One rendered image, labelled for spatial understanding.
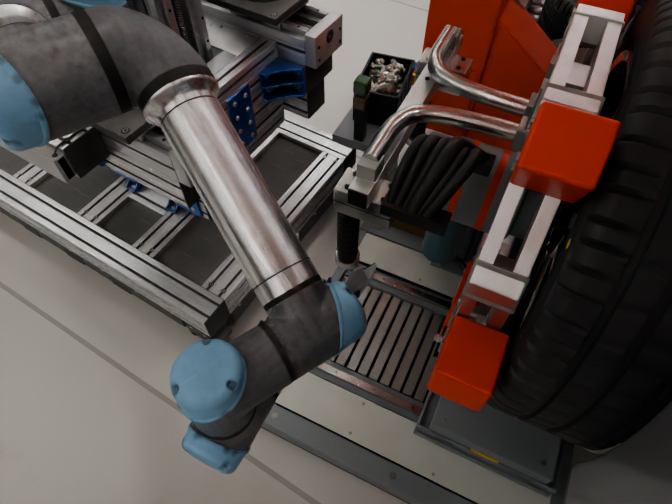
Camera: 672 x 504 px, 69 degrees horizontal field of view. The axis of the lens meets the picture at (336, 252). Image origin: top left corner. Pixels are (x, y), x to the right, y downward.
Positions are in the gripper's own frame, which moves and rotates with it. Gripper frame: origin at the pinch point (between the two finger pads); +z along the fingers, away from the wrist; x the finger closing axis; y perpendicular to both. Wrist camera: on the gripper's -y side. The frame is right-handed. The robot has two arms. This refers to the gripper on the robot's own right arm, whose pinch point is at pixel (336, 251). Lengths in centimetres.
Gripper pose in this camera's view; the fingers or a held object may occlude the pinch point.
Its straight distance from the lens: 77.9
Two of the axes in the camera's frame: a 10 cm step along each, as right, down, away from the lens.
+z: 4.4, -7.3, 5.2
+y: 0.0, -5.8, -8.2
